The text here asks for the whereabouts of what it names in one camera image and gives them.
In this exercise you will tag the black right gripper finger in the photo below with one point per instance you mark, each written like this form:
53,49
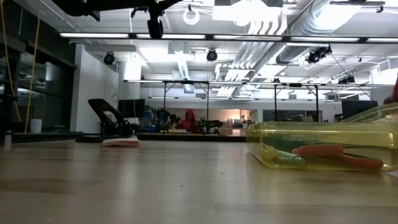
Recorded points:
77,7

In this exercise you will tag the pink sticky note pad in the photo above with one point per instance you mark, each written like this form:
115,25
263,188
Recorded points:
121,143

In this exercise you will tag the teal pen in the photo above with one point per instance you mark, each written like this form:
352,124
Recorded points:
290,159

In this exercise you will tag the yellow transparent pencil case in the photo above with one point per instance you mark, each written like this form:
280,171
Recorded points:
326,132

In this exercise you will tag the black green robot arm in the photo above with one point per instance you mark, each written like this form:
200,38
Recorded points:
213,124

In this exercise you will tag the white LED light bar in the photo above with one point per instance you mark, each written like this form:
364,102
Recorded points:
183,36
382,40
93,35
248,37
325,39

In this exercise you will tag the black ceiling spotlight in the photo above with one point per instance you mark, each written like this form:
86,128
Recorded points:
317,54
109,58
211,55

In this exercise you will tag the black computer monitor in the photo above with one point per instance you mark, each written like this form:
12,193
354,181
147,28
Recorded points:
131,108

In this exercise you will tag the white cup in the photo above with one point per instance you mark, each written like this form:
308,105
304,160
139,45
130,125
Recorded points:
36,126

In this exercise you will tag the black hole punch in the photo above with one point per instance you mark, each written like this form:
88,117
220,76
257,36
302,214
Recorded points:
116,127

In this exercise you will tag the person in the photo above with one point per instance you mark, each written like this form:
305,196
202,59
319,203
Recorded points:
394,91
190,123

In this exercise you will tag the black wide screen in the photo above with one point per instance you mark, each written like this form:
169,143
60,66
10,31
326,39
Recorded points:
359,109

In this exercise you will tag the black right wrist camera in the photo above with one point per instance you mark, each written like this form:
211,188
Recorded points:
155,28

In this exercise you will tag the black metal rack frame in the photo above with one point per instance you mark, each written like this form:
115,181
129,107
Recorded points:
164,105
275,102

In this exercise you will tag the black aluminium table frame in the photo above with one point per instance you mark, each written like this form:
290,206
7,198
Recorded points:
180,137

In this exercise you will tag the silver ventilation duct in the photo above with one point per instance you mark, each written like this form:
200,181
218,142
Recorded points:
311,25

